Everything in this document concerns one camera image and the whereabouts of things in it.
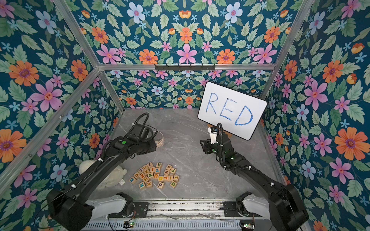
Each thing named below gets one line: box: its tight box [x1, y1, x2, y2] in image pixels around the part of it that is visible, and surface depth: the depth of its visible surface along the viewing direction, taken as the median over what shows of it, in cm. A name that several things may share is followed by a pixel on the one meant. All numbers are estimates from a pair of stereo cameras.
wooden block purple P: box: [157, 181, 165, 189], surface depth 82 cm
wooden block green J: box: [169, 167, 177, 176], surface depth 86 cm
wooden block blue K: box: [138, 181, 147, 190], surface depth 81 cm
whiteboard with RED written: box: [197, 81, 268, 141], surface depth 95 cm
